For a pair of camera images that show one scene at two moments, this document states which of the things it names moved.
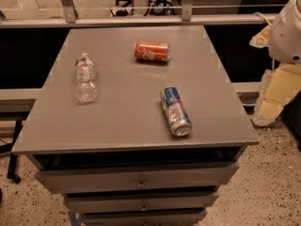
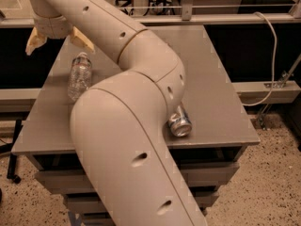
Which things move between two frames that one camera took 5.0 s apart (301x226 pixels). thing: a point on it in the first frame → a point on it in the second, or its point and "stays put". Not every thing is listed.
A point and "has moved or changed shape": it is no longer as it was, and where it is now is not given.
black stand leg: [12, 160] stays put
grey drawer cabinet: [137, 126] stays put
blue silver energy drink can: [175, 111] stays put
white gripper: [287, 37] → [53, 27]
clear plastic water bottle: [86, 75] has moved or changed shape
